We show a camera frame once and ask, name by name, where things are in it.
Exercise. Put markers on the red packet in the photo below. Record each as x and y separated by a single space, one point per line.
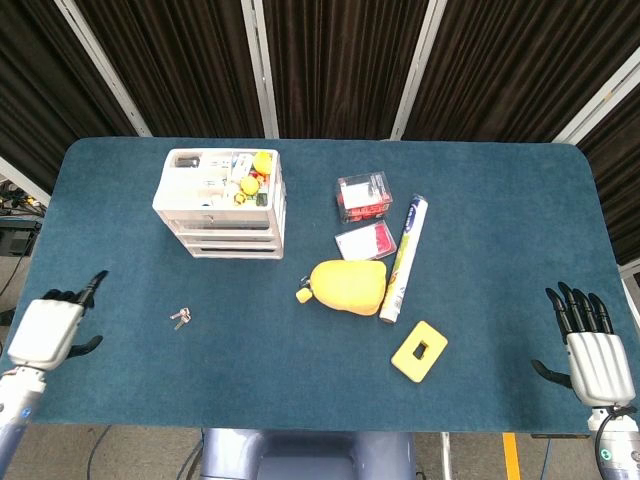
362 242

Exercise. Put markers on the white plastic block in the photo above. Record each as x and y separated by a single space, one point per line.
242 163

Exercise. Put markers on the white metal frame post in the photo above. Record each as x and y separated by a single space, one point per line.
20 177
103 67
415 75
260 75
600 100

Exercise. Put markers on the blue felt table cover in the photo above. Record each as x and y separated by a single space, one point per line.
250 360

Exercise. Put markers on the white printed tube roll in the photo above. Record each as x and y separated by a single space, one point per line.
404 260

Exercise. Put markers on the white plastic drawer organizer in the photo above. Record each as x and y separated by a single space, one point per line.
220 225

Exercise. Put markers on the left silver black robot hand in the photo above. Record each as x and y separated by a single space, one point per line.
42 330

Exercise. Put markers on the tall clear box red contents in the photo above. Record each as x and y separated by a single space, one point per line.
364 197

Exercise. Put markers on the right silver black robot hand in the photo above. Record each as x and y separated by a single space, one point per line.
597 365

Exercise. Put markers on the dark brown curtain panel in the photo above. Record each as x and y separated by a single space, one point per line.
622 190
340 65
40 75
515 60
185 65

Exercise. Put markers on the small black item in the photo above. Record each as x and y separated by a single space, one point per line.
186 161

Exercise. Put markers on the silver key bunch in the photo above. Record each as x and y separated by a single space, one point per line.
181 315

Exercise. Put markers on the yellow foam rectangular frame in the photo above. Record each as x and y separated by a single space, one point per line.
407 362

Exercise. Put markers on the small red item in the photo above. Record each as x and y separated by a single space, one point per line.
259 176

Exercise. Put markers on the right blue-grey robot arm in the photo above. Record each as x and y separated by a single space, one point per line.
622 450

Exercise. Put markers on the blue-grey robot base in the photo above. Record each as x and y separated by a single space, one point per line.
305 455

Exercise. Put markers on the white table leg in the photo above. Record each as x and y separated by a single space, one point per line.
446 457

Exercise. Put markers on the small yellow pouch charm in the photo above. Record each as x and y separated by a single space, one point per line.
303 296

